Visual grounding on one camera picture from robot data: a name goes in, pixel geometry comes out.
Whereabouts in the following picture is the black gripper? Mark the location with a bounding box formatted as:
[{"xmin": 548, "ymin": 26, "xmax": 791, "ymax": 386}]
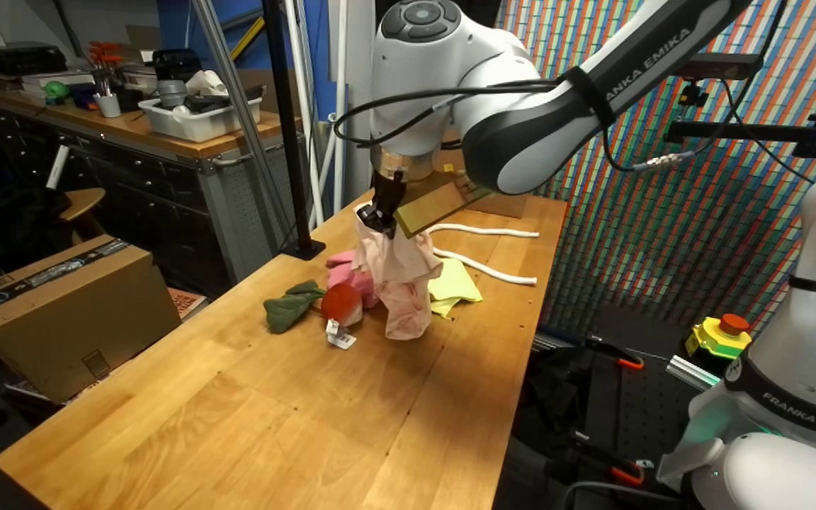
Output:
[{"xmin": 357, "ymin": 170, "xmax": 405, "ymax": 236}]

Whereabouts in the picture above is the white braided rope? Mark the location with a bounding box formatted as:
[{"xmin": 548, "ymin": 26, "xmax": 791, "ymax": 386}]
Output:
[{"xmin": 422, "ymin": 220, "xmax": 543, "ymax": 288}]

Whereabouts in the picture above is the light pink garment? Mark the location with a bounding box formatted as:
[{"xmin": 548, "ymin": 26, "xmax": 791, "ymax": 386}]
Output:
[{"xmin": 357, "ymin": 223, "xmax": 438, "ymax": 340}]

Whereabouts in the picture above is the red radish plush toy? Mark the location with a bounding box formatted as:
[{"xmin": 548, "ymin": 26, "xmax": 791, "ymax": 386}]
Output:
[{"xmin": 264, "ymin": 281, "xmax": 361, "ymax": 347}]

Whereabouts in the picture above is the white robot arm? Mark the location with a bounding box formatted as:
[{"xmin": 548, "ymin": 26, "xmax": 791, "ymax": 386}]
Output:
[{"xmin": 333, "ymin": 0, "xmax": 751, "ymax": 196}]

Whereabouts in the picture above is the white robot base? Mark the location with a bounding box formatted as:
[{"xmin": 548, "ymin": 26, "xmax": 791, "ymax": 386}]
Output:
[{"xmin": 657, "ymin": 185, "xmax": 816, "ymax": 510}]

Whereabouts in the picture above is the bright pink cloth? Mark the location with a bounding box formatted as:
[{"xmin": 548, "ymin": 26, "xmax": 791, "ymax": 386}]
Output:
[{"xmin": 326, "ymin": 248, "xmax": 376, "ymax": 305}]

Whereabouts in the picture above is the black vertical pole stand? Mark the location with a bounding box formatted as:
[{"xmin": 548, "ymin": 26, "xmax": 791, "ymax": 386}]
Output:
[{"xmin": 261, "ymin": 0, "xmax": 323, "ymax": 261}]

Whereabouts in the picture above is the yellow cloth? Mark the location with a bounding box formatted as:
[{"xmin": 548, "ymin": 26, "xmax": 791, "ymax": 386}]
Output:
[{"xmin": 427, "ymin": 258, "xmax": 482, "ymax": 318}]

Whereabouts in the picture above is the wooden workbench with drawers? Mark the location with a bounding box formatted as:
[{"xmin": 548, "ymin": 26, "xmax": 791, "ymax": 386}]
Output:
[{"xmin": 0, "ymin": 91, "xmax": 293, "ymax": 296}]

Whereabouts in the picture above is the white plastic tray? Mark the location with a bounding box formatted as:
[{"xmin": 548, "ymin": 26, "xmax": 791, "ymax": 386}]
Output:
[{"xmin": 138, "ymin": 98, "xmax": 241, "ymax": 142}]

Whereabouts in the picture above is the cardboard box on floor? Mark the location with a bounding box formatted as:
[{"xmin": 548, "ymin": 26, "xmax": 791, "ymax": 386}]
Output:
[{"xmin": 0, "ymin": 236, "xmax": 180, "ymax": 401}]

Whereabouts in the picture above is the emergency stop button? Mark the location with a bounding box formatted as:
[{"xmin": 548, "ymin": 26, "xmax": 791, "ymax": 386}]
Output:
[{"xmin": 684, "ymin": 312, "xmax": 751, "ymax": 359}]

